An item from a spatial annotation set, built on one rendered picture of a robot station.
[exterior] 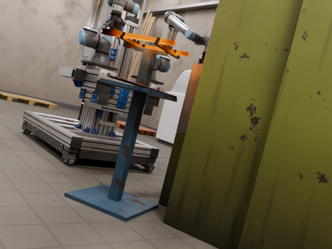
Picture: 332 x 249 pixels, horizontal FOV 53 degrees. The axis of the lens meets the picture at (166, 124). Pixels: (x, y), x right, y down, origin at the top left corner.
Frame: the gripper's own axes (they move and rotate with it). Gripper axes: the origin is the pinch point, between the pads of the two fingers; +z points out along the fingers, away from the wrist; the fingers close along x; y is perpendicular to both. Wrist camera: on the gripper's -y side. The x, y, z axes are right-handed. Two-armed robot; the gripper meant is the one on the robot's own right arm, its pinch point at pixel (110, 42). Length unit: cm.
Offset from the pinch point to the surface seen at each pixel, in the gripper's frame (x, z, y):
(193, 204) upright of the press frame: -21, 78, -88
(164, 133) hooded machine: -259, 75, 236
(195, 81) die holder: -36, 13, -51
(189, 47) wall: -355, -103, 341
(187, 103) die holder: -35, 28, -49
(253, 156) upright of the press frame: -29, 46, -110
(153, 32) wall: -355, -139, 487
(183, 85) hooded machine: -264, -11, 225
